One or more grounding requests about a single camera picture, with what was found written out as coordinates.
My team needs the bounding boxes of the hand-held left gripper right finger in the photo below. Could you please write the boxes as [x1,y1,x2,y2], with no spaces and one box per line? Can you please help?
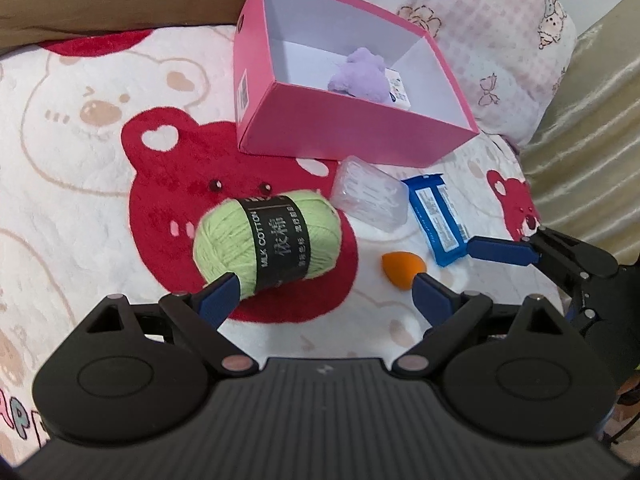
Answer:
[392,271,576,376]

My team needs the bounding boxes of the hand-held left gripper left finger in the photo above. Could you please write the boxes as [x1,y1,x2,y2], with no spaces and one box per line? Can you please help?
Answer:
[75,273,258,378]

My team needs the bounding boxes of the green yarn ball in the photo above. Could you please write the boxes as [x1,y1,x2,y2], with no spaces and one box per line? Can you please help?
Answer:
[192,189,343,301]

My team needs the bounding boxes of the gold satin cloth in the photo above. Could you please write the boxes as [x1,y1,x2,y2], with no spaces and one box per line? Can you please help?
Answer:
[517,0,640,266]

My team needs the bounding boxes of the white tissue packet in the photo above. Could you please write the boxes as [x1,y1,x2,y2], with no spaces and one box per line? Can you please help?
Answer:
[385,67,412,108]

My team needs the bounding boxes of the bear printed blanket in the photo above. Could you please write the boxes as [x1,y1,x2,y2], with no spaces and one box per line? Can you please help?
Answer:
[0,25,576,466]

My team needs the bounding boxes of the pink cardboard box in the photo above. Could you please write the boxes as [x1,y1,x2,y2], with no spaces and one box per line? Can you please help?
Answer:
[233,0,480,168]

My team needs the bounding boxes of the clear plastic swab box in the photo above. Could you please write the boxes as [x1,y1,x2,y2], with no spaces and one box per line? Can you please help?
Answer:
[330,156,408,233]

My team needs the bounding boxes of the pink checked pillow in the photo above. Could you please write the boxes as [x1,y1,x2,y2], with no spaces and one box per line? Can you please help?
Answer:
[305,0,578,148]

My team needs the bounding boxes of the orange makeup sponge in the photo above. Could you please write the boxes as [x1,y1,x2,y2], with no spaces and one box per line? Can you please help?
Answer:
[381,251,427,288]

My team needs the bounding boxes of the purple plush toy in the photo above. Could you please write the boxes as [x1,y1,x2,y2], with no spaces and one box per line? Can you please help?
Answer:
[327,47,393,103]

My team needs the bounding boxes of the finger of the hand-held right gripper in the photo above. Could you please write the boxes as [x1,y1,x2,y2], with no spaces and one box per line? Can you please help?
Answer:
[467,227,621,288]

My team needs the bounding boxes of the blue snack packet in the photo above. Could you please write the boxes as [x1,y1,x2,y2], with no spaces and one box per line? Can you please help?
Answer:
[401,174,473,267]

